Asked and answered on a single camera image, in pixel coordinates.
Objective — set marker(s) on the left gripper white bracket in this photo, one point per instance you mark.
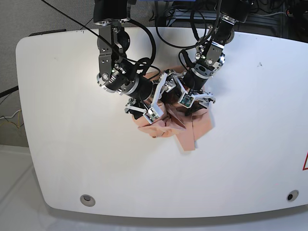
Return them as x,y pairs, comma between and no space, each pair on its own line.
192,84

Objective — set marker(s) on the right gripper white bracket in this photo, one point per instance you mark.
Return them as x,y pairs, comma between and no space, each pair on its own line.
145,93

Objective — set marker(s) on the peach orange T-shirt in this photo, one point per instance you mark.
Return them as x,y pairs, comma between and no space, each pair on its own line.
174,122

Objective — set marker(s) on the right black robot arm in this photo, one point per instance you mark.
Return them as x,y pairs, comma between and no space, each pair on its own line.
117,73

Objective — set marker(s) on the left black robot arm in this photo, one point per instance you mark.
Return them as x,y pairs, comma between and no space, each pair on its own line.
202,60

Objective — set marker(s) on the left table grommet hole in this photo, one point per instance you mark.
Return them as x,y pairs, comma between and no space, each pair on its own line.
87,200

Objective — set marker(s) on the table grommet hole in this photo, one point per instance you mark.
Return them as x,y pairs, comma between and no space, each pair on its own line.
292,195
87,200

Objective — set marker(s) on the black bar table edge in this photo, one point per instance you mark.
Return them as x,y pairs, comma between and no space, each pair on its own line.
47,32

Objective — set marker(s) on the red triangle sticker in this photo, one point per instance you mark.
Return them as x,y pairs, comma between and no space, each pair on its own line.
305,166

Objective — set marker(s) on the black table leg left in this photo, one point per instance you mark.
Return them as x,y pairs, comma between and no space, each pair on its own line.
9,91

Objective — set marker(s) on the right table grommet hole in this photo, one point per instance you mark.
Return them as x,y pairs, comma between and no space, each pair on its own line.
292,195

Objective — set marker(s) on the black metal equipment frame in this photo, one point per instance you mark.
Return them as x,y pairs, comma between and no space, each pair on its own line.
280,18

